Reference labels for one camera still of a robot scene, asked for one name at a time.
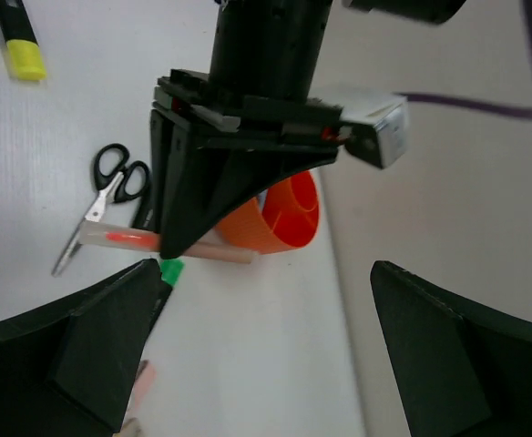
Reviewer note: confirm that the yellow cap black highlighter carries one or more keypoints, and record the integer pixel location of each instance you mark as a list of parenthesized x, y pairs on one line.
[(23, 53)]

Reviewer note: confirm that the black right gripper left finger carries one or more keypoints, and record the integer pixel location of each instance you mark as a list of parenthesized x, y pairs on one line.
[(67, 368)]

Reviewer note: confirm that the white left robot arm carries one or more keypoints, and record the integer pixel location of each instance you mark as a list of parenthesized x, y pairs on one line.
[(275, 35)]

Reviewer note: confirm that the blue cap black highlighter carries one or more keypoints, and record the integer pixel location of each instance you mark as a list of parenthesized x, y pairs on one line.
[(144, 216)]

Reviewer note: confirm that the green cap black highlighter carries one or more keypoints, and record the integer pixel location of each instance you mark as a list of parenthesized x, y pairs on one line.
[(170, 270)]

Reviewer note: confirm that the black handled scissors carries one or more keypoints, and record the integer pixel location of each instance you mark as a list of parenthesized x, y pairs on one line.
[(111, 189)]

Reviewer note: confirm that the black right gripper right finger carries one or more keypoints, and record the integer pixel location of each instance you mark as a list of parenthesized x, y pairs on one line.
[(461, 368)]

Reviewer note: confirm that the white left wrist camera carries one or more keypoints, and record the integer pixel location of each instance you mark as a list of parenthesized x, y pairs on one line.
[(377, 123)]

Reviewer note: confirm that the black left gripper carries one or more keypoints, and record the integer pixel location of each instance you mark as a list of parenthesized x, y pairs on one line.
[(198, 181)]

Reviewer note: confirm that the blue slim highlighter pen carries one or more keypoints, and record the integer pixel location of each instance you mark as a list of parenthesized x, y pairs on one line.
[(261, 199)]

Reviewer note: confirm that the orange round pen holder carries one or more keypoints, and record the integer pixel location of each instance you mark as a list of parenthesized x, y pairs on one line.
[(289, 220)]

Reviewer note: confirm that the brown slim highlighter pen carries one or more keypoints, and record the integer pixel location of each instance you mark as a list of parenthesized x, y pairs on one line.
[(110, 236)]

